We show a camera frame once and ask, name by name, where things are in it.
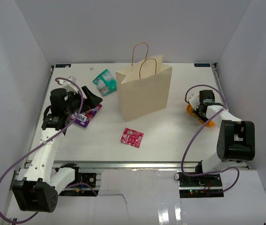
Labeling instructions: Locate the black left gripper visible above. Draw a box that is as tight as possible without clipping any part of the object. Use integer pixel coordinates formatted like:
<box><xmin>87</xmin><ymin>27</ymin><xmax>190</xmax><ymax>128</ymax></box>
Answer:
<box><xmin>64</xmin><ymin>86</ymin><xmax>102</xmax><ymax>116</ymax></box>

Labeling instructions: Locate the red snack packet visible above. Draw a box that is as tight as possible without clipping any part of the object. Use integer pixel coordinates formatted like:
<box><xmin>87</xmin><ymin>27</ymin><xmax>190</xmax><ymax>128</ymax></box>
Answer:
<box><xmin>121</xmin><ymin>127</ymin><xmax>144</xmax><ymax>148</ymax></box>

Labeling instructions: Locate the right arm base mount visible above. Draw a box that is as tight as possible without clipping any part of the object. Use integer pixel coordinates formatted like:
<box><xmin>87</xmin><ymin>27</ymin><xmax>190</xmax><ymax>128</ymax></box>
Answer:
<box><xmin>174</xmin><ymin>172</ymin><xmax>224</xmax><ymax>199</ymax></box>

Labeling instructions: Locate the purple Fox's candy bag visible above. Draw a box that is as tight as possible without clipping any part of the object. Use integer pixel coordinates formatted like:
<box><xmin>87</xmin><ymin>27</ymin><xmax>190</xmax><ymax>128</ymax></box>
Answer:
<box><xmin>74</xmin><ymin>104</ymin><xmax>102</xmax><ymax>128</ymax></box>

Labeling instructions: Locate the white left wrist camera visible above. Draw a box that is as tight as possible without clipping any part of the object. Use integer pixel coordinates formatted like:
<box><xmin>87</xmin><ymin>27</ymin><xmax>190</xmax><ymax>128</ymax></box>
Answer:
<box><xmin>57</xmin><ymin>76</ymin><xmax>78</xmax><ymax>93</ymax></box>

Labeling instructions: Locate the beige paper bag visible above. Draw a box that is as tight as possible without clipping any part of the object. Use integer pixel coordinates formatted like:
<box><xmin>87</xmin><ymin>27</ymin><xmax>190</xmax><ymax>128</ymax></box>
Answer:
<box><xmin>115</xmin><ymin>54</ymin><xmax>172</xmax><ymax>121</ymax></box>

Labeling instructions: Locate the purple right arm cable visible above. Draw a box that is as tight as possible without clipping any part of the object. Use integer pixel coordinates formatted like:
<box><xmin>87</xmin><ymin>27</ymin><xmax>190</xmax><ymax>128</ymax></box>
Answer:
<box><xmin>174</xmin><ymin>84</ymin><xmax>240</xmax><ymax>193</ymax></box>

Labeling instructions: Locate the xdof label sticker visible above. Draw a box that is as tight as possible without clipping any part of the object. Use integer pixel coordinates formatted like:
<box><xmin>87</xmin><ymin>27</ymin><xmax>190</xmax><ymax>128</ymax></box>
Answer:
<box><xmin>194</xmin><ymin>63</ymin><xmax>211</xmax><ymax>68</ymax></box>
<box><xmin>55</xmin><ymin>64</ymin><xmax>71</xmax><ymax>68</ymax></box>

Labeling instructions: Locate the teal snack packet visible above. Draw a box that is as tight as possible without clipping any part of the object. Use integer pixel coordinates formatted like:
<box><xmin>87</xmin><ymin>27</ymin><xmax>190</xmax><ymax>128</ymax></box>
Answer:
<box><xmin>93</xmin><ymin>69</ymin><xmax>117</xmax><ymax>96</ymax></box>

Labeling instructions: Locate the aluminium front frame rail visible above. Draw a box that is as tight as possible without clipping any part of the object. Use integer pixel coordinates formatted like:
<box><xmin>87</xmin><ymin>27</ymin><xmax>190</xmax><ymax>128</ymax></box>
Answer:
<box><xmin>50</xmin><ymin>161</ymin><xmax>204</xmax><ymax>171</ymax></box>

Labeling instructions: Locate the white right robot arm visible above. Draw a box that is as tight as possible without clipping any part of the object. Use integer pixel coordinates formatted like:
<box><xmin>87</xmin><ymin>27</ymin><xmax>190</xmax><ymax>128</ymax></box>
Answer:
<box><xmin>188</xmin><ymin>90</ymin><xmax>256</xmax><ymax>187</ymax></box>

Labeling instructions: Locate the left XDOF label sticker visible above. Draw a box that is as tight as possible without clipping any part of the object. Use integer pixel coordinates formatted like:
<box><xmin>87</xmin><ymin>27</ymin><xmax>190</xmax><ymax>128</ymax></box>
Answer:
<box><xmin>55</xmin><ymin>64</ymin><xmax>71</xmax><ymax>68</ymax></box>

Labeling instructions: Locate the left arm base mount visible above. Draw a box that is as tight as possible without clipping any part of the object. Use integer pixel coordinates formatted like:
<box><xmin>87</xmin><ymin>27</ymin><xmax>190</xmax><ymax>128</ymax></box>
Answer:
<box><xmin>55</xmin><ymin>163</ymin><xmax>98</xmax><ymax>197</ymax></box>

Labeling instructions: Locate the right XDOF label sticker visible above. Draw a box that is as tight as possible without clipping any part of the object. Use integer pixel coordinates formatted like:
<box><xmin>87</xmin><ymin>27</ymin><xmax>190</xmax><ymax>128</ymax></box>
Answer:
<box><xmin>194</xmin><ymin>63</ymin><xmax>211</xmax><ymax>68</ymax></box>

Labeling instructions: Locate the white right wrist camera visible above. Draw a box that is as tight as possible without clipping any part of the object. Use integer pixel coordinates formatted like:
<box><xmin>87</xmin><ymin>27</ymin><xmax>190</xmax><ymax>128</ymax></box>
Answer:
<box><xmin>185</xmin><ymin>94</ymin><xmax>200</xmax><ymax>111</ymax></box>

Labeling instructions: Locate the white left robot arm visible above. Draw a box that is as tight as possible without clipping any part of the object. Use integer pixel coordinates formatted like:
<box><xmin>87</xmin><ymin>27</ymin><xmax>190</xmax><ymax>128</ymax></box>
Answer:
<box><xmin>12</xmin><ymin>86</ymin><xmax>103</xmax><ymax>212</ymax></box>

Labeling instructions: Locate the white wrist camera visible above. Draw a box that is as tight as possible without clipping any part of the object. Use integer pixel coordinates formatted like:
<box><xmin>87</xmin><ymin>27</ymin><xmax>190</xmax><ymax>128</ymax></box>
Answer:
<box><xmin>185</xmin><ymin>94</ymin><xmax>200</xmax><ymax>111</ymax></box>
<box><xmin>57</xmin><ymin>76</ymin><xmax>78</xmax><ymax>93</ymax></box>

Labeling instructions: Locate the orange gummy snack bag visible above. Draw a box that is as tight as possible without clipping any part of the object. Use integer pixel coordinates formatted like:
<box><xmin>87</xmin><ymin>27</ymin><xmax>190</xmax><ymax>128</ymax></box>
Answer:
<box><xmin>186</xmin><ymin>104</ymin><xmax>215</xmax><ymax>127</ymax></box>

